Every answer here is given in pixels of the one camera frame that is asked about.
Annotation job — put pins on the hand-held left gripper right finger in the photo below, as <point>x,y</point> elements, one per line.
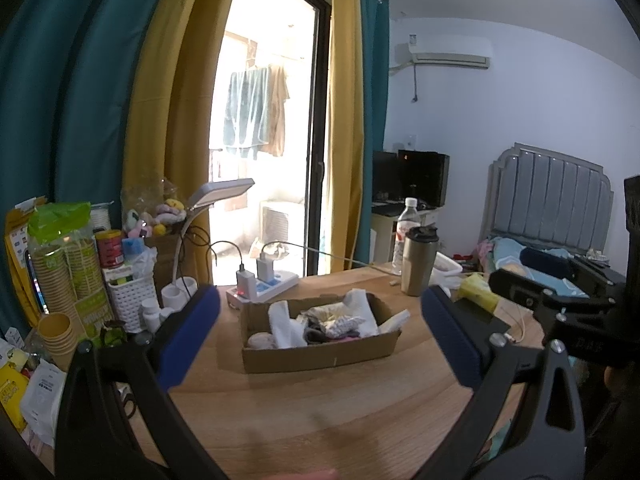
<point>450,341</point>

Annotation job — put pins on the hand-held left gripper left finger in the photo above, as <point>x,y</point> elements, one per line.
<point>192,339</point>

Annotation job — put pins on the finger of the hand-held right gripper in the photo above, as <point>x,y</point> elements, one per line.
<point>520,287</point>
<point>547,262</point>

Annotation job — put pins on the pink fuzzy cloth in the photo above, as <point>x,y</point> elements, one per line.
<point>340,339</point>

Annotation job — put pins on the cardboard box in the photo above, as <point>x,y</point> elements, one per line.
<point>320,355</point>

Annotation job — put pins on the person's right hand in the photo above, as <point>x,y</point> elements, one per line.
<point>616,382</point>

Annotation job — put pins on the blue printed blanket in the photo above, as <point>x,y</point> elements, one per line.
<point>505,255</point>

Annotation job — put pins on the yellow tissue pack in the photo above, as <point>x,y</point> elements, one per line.
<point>477,292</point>

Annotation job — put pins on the white pill bottle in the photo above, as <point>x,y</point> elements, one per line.
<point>150,315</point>

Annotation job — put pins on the grey bed headboard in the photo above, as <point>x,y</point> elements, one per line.
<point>550,200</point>

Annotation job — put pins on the white perforated basket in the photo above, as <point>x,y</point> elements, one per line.
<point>131,302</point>

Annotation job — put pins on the white plastic container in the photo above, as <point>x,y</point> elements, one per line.
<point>447,267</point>

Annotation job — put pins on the small green object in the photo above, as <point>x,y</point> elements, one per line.
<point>114,335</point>

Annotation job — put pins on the steel tumbler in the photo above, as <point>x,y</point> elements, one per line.
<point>417,265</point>

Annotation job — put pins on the black scissors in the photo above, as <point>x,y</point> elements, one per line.
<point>130,402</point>

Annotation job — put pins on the blue white charger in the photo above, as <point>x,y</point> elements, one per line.
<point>265,271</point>

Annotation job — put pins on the white power strip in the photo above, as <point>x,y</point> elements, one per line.
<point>280,282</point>

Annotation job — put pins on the blue white container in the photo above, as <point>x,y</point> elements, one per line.
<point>134,249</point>

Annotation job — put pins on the red can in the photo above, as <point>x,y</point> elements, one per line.
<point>110,249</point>

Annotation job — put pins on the white computer desk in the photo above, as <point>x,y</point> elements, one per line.
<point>382,235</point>

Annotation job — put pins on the clear water bottle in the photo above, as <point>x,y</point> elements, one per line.
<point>407,220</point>

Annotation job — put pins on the bag of plush toys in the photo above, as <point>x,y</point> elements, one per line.
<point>155,210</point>

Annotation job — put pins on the stack of tan paper cups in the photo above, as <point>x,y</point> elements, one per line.
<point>56,335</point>

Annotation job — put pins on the outdoor air conditioner unit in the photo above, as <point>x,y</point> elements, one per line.
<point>277,225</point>

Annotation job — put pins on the black monitor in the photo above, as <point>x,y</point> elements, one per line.
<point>425,177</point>
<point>385,175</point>

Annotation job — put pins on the green bag of paper cups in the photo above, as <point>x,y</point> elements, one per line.
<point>70,260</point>

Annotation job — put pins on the white desk lamp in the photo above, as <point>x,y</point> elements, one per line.
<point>222,191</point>

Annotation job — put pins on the white packet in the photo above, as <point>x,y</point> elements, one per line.
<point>42,400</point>

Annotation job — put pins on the yellow packet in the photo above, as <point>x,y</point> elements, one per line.
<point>12,395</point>

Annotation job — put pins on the yellow snack bag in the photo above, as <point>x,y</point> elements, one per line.
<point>17,260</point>

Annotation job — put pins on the yellow curtain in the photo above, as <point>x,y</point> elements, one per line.
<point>345,135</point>
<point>175,110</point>

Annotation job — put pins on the white air conditioner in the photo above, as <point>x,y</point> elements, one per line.
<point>450,50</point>

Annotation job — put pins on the blue hanging towel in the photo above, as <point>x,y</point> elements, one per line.
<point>245,110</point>

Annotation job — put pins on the beige hanging towel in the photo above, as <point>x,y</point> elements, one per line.
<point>278,110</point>

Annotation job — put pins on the teal curtain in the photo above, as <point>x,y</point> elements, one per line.
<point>75,85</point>
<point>372,85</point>

